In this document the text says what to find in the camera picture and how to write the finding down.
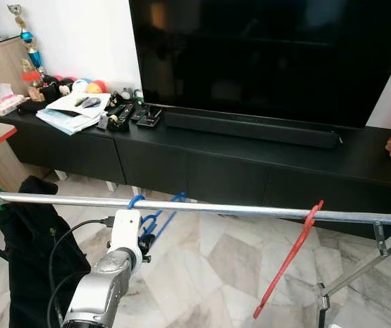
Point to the black soundbar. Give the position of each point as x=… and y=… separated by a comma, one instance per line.
x=250, y=130

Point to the red plastic hanger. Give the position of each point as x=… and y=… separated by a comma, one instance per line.
x=288, y=260

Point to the pink tissue box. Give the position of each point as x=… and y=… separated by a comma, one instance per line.
x=7, y=106

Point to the clear bottle with green label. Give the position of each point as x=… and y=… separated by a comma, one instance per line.
x=138, y=96

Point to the black television console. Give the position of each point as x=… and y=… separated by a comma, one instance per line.
x=216, y=178

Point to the silver metal clothes rack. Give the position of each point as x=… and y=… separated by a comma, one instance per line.
x=236, y=212

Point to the black mouse plush toy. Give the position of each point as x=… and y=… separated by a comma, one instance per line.
x=62, y=87

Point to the black remote control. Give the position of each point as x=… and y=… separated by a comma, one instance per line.
x=126, y=111

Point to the black computer mouse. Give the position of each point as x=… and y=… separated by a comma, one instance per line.
x=91, y=102

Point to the stack of white papers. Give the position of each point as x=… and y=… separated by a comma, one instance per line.
x=65, y=117

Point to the blue and gold trophy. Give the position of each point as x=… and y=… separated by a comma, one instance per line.
x=35, y=58

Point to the blue plastic hanger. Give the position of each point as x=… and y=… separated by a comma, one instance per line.
x=132, y=199

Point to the glass jar with red lid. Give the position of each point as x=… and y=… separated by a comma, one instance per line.
x=31, y=75

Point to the black tape dispenser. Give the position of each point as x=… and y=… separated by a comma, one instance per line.
x=119, y=123

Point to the black flat television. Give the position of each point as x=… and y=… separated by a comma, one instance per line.
x=264, y=55

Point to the black shirt with green logo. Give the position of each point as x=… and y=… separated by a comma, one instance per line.
x=31, y=273

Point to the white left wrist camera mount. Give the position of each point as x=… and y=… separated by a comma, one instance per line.
x=126, y=229

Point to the black desk tray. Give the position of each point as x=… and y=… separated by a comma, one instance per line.
x=149, y=119

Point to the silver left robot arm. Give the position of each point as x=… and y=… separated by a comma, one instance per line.
x=100, y=294

